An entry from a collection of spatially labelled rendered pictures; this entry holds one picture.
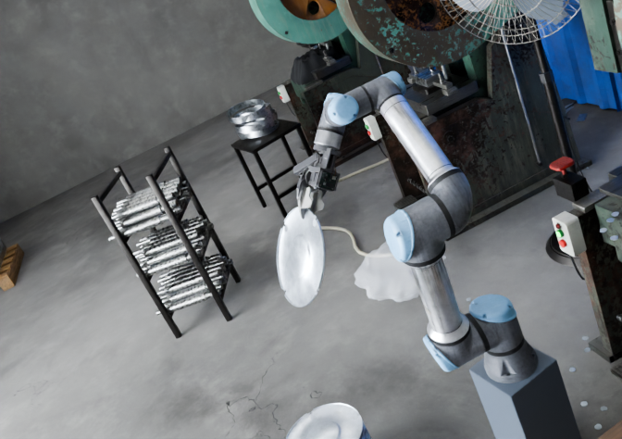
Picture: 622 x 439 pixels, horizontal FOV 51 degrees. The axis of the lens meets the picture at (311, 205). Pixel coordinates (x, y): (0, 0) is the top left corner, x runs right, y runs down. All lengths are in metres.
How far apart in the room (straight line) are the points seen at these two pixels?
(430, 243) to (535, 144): 2.18
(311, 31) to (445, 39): 1.74
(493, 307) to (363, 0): 1.58
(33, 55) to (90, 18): 0.75
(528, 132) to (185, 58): 5.23
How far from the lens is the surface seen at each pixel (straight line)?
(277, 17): 4.62
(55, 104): 8.16
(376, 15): 3.00
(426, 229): 1.58
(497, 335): 1.89
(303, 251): 1.88
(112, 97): 8.13
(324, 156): 1.84
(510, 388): 1.98
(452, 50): 3.16
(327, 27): 4.74
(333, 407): 2.47
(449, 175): 1.64
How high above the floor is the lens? 1.81
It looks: 23 degrees down
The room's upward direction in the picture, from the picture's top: 25 degrees counter-clockwise
